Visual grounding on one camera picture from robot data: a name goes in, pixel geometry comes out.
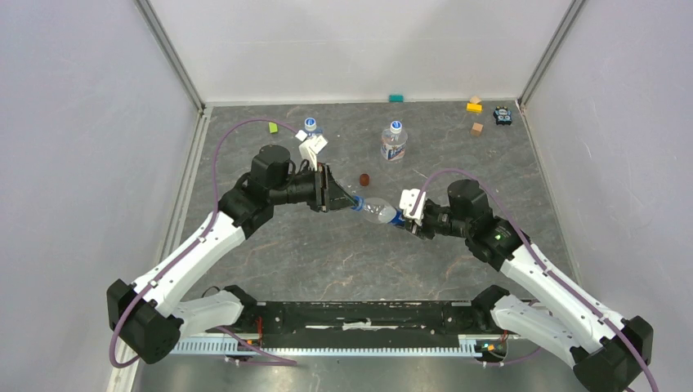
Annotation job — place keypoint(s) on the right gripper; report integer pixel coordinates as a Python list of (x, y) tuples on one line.
[(418, 229)]

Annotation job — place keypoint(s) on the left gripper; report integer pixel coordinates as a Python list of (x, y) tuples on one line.
[(328, 193)]

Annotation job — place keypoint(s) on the Pepsi label clear bottle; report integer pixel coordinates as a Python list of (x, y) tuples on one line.
[(380, 211)]

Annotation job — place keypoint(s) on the blue label Pocari bottle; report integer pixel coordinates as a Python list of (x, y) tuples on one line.
[(317, 133)]

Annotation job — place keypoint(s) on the red label clear bottle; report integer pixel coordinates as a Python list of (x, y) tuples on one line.
[(393, 146)]

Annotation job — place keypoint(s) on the white blue Pocari cap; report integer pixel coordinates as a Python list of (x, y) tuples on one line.
[(310, 124)]

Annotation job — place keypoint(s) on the white blue bottle cap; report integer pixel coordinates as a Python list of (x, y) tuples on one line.
[(396, 127)]

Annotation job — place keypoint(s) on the solid blue bottle cap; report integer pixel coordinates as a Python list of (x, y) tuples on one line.
[(359, 203)]

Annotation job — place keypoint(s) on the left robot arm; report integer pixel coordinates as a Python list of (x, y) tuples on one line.
[(149, 315)]

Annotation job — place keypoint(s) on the brown cylinder block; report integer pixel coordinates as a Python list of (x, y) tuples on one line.
[(364, 180)]

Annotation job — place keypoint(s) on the tan cube block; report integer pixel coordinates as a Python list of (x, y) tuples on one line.
[(477, 129)]

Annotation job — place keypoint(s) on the yellow block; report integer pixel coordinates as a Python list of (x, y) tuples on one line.
[(474, 108)]

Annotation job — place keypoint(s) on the black blue toy car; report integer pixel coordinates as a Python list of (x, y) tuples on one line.
[(503, 116)]

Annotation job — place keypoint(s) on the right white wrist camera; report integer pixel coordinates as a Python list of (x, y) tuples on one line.
[(411, 204)]

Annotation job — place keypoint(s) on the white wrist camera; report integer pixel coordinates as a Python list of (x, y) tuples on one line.
[(310, 147), (411, 204)]

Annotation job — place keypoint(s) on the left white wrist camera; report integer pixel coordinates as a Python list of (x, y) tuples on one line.
[(310, 147)]

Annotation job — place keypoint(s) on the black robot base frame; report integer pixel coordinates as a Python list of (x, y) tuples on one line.
[(362, 324)]

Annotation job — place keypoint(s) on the white slotted cable duct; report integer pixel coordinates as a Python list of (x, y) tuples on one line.
[(216, 344)]

